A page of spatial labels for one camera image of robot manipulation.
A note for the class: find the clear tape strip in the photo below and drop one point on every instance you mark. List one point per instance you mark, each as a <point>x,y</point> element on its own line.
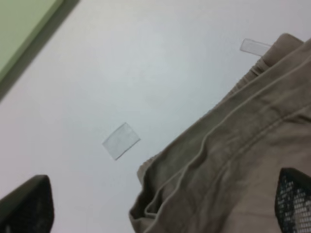
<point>254,47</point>
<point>120,141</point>

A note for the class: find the green plastic tray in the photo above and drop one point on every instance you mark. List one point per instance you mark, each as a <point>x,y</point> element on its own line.
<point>25,27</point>

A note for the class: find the khaki shorts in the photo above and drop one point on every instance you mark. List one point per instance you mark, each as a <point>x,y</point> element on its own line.
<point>221,174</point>

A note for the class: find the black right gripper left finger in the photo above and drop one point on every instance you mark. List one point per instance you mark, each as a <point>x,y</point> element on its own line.
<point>29,208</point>

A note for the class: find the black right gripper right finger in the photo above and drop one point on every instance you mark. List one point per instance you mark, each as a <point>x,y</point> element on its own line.
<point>293,201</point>

